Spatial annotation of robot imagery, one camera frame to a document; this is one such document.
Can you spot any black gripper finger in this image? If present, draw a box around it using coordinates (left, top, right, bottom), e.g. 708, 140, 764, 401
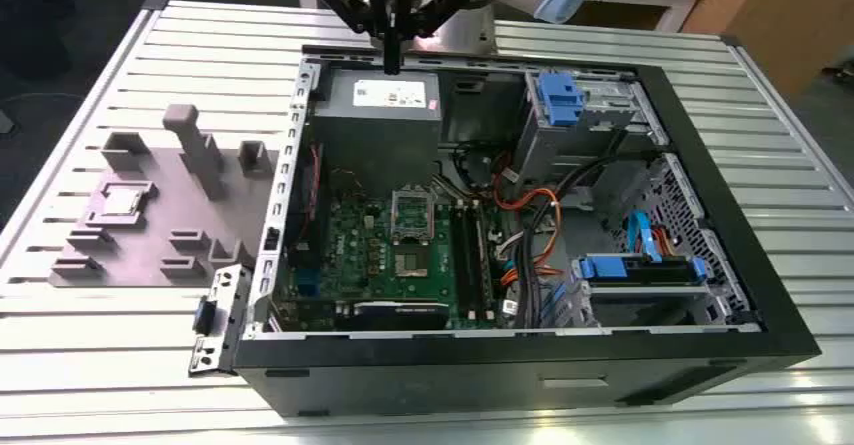
307, 0, 396, 74
393, 0, 483, 75

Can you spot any silver CPU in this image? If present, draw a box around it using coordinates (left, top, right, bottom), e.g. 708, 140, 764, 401
99, 188, 143, 216

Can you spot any blue drive latch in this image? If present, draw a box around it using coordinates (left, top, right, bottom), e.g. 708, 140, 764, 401
539, 72, 587, 127

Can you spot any grey power supply unit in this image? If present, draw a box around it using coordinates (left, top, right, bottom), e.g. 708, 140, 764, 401
309, 69, 446, 189

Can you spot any silver drive cage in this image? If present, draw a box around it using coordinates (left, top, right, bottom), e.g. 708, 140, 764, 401
512, 67, 668, 186

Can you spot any metal socket cover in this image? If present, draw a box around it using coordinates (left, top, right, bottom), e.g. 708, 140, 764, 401
391, 187, 440, 212

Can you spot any green motherboard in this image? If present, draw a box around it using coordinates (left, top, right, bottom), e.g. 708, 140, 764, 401
269, 184, 515, 331

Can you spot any black RAM slot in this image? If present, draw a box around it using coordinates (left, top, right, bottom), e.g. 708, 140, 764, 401
468, 198, 499, 320
450, 199, 479, 322

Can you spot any grey parts rack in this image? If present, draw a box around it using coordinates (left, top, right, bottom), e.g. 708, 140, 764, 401
47, 103, 281, 290

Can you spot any wooden cabinet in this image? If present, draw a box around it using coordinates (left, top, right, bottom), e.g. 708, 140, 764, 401
679, 0, 854, 101

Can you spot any hard disk in blue carrier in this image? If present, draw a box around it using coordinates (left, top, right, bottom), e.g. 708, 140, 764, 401
576, 254, 710, 286

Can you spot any black graphics card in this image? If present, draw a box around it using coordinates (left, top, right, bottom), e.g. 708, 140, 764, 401
332, 297, 451, 332

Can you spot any silver disk bay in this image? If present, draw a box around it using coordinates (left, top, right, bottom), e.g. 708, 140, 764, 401
566, 252, 762, 329

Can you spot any black PC case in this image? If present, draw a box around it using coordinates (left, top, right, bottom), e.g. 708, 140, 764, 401
225, 43, 822, 419

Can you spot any black cable bundle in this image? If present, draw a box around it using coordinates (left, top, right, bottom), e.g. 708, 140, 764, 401
516, 149, 659, 329

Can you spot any blue data wire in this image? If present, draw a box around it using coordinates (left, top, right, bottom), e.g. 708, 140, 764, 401
626, 212, 675, 264

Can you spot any metal slot bracket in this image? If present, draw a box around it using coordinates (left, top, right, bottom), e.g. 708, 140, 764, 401
188, 263, 243, 378

